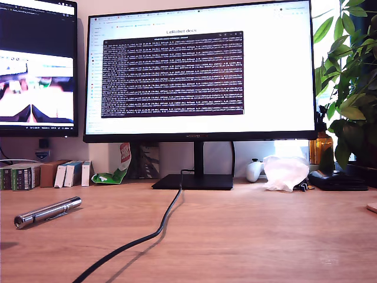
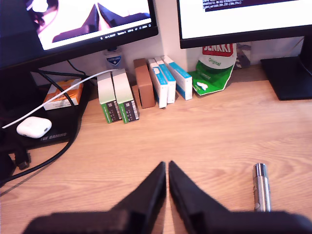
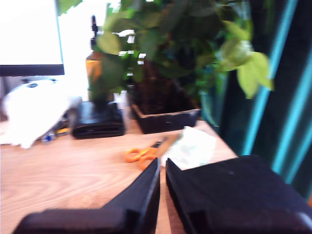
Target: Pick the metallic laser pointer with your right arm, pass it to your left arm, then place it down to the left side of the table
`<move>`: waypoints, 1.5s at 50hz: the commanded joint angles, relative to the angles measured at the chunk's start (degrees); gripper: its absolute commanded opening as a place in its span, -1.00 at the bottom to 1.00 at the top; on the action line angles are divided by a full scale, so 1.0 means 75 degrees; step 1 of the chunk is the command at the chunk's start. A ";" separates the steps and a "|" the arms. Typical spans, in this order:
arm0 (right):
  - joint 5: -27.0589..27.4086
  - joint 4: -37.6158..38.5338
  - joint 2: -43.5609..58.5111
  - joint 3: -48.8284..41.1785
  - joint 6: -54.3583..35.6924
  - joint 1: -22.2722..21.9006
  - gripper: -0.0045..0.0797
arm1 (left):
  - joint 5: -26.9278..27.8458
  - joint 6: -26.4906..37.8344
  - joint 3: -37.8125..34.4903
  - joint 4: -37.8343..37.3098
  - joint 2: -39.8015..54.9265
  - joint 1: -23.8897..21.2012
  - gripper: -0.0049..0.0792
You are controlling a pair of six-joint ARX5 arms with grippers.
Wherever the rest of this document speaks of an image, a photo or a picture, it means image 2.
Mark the white earbuds case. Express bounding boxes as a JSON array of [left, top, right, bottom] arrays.
[[16, 116, 53, 139]]

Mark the blue shield badge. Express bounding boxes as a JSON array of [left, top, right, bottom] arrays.
[[105, 50, 122, 69]]

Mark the white blue carton box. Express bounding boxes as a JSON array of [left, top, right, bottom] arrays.
[[160, 55, 193, 101], [147, 58, 169, 109], [154, 57, 176, 104]]

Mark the patterned grey card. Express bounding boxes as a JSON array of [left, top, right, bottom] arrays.
[[235, 42, 252, 69]]

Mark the thin black cable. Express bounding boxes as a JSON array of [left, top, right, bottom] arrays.
[[36, 69, 76, 107]]

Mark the black cable connector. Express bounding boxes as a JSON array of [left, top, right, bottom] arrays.
[[13, 143, 32, 171]]

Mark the thin white cable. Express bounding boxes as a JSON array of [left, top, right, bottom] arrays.
[[1, 69, 117, 129]]

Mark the orange white carton box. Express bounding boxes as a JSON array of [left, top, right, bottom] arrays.
[[43, 78, 84, 111]]

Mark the green white carton box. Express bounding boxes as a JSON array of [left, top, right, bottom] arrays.
[[112, 68, 140, 124], [97, 70, 122, 124]]

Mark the brown cardboard box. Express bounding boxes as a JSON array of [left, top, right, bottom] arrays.
[[131, 58, 156, 109]]

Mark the thick black cable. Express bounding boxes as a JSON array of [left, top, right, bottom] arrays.
[[0, 131, 78, 187]]

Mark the metallic laser pointer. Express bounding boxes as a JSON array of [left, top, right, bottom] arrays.
[[252, 162, 272, 213]]

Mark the large black Huawei monitor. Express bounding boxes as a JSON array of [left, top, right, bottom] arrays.
[[176, 0, 312, 101]]

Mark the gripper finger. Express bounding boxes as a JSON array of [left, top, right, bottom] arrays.
[[168, 160, 231, 234], [109, 161, 167, 234]]

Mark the black TUF gaming monitor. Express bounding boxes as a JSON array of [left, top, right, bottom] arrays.
[[0, 0, 159, 149]]

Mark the green white gum bag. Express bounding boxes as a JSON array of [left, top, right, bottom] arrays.
[[187, 43, 237, 96]]

